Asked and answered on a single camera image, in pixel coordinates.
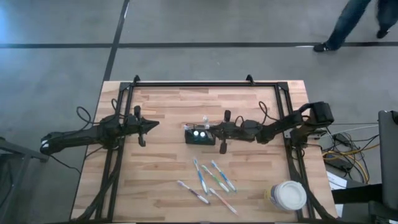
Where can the black power brick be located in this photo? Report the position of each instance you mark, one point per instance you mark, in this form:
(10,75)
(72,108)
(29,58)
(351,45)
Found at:
(340,164)

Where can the orange white toothbrush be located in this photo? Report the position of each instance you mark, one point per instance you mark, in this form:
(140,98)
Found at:
(224,202)

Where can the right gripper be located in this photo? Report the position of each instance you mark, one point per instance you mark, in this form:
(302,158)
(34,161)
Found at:
(233,130)

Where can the black equipment case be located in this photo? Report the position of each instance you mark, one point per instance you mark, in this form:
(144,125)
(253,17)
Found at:
(390,155)

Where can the person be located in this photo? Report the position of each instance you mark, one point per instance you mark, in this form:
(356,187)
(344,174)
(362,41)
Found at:
(345,25)

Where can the purple white toothbrush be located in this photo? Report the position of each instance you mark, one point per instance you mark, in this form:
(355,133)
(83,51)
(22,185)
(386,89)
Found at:
(194,192)
(205,119)

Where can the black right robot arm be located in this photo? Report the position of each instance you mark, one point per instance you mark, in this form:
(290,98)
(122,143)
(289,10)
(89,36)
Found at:
(280,127)

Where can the dark metal stand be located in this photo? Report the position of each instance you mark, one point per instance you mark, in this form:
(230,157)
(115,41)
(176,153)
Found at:
(15,149)

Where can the green white toothbrush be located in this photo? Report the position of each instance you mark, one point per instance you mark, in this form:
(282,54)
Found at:
(215,179)

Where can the black aluminium table frame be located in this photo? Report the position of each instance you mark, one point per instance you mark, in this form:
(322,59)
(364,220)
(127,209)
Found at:
(202,84)

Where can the white paper sheet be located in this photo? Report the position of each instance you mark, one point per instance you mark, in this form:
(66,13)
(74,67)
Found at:
(335,183)

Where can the blue mouthwash bottle white cap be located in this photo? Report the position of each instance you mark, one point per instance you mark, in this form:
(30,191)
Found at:
(202,134)
(196,133)

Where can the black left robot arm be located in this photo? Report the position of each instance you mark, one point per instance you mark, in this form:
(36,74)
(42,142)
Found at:
(77,137)

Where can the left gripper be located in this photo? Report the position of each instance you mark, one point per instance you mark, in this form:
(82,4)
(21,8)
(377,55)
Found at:
(130,124)

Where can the white lidded tub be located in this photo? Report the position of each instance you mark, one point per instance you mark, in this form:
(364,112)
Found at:
(287,196)

